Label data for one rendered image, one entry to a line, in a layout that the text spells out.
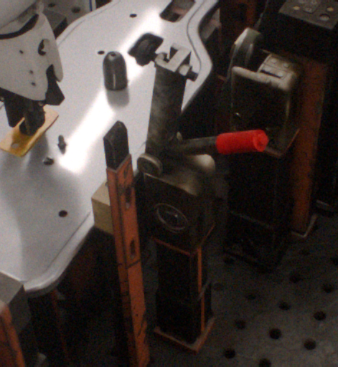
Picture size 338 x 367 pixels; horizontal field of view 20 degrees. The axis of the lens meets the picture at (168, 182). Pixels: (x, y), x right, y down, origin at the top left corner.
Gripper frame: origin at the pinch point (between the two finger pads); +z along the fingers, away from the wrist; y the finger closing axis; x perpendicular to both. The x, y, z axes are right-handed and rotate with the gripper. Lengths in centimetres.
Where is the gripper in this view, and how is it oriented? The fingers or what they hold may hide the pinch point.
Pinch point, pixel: (25, 112)
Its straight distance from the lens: 118.4
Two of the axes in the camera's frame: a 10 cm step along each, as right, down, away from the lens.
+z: 0.3, 6.4, 7.6
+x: -4.9, 6.8, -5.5
